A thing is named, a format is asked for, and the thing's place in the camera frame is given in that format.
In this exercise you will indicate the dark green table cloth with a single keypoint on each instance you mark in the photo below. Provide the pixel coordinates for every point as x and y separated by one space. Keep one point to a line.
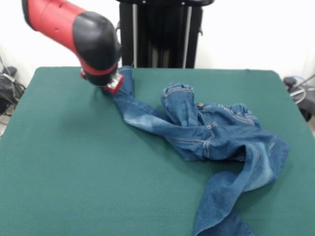
61 147

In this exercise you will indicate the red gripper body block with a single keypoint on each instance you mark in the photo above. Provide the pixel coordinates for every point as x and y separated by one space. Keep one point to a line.
115 84

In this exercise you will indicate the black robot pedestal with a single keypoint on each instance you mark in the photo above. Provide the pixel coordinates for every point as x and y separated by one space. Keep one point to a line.
160 37

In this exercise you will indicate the grey chair base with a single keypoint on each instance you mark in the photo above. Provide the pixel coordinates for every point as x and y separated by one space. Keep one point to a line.
307 103

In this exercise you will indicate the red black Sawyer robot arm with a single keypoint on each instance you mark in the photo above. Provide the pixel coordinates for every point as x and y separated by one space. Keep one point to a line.
73 32

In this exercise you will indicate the blue denim jeans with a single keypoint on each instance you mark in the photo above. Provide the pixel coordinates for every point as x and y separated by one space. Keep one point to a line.
221 137

